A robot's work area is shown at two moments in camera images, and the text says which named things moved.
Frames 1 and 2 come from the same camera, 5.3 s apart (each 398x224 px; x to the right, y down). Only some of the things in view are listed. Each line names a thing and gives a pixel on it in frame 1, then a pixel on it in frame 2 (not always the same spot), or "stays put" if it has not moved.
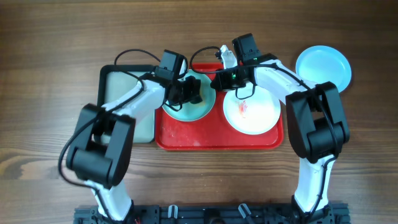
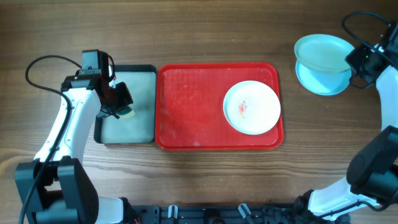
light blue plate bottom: x=196 y=111 → x=307 y=76
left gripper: x=189 y=90 → x=123 y=98
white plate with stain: x=254 y=116 stays put
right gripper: x=222 y=82 → x=354 y=59
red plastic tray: x=212 y=132 stays put
